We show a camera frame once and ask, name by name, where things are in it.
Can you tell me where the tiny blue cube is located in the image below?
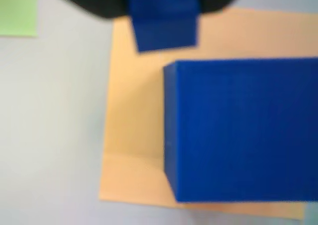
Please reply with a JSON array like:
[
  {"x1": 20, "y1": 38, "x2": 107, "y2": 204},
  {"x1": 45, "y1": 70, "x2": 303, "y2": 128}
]
[{"x1": 128, "y1": 0, "x2": 200, "y2": 54}]

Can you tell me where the green square sheet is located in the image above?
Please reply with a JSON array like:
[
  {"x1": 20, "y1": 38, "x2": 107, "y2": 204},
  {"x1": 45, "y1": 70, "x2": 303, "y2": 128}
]
[{"x1": 0, "y1": 0, "x2": 39, "y2": 38}]

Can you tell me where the orange square sheet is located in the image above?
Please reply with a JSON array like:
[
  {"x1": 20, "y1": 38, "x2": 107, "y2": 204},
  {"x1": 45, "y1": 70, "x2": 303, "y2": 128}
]
[{"x1": 98, "y1": 7, "x2": 318, "y2": 221}]

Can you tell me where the large blue cube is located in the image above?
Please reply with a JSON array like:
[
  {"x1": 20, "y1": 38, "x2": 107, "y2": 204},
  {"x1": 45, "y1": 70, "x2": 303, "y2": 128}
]
[{"x1": 162, "y1": 57, "x2": 318, "y2": 203}]

